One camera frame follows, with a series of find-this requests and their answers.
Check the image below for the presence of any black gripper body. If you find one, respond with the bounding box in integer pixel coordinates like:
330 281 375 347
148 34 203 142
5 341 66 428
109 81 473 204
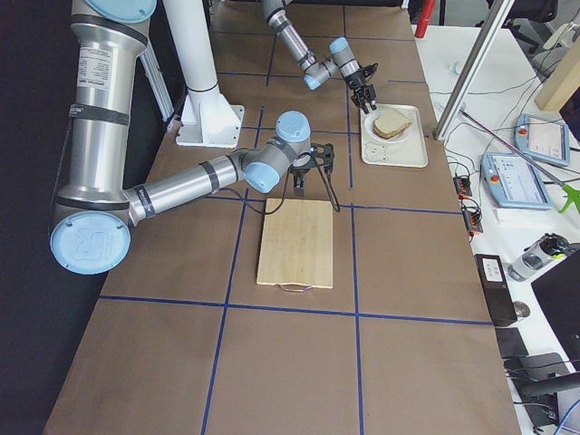
290 156 316 179
343 68 367 91

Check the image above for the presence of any white round plate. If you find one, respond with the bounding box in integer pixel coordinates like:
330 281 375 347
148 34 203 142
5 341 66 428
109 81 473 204
365 108 391 140

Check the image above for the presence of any brown top bread slice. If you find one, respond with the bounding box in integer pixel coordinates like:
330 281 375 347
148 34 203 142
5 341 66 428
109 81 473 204
373 109 411 131

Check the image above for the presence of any cream bear tray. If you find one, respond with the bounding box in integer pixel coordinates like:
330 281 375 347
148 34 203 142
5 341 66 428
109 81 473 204
360 103 428 168

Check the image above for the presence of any wooden cutting board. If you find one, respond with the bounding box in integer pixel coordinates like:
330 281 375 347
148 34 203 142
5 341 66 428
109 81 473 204
256 198 334 291

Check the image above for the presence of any red cylinder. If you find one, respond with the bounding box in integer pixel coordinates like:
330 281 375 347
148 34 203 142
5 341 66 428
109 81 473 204
414 0 437 39

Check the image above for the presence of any orange black connector block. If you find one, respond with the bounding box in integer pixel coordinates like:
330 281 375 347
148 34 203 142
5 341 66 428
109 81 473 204
453 176 472 198

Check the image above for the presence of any near teach pendant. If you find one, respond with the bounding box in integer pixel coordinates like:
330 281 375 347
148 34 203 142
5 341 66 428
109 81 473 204
480 152 552 210

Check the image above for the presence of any teach pendant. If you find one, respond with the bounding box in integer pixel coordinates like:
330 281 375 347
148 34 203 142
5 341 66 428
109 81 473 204
514 114 571 168
480 152 552 210

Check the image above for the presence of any far teach pendant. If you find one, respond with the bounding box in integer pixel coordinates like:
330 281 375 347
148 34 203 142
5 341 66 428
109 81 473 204
514 114 571 168

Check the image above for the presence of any wooden plank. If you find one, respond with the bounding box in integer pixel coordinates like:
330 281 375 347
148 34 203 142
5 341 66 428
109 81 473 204
535 40 580 111

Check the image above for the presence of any black power box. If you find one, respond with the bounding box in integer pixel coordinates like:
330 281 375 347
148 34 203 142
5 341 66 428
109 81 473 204
474 254 517 327

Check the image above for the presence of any green tipped grabber stick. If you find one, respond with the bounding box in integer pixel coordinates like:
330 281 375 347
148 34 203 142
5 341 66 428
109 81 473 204
459 110 580 214

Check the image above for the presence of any clear water bottle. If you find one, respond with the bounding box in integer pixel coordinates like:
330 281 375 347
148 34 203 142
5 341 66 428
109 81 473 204
507 233 579 282

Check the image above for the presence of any black monitor corner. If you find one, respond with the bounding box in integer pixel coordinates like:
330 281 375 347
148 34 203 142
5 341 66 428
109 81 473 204
531 253 579 370

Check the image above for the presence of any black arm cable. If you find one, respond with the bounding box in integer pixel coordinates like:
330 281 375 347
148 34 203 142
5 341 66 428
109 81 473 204
221 142 342 215

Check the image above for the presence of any aluminium frame post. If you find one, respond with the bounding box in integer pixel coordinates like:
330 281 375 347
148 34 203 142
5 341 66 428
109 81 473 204
434 0 515 140

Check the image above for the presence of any aluminium rail behind pedestal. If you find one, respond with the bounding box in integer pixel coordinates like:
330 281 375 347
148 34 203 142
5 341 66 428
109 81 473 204
140 42 174 122

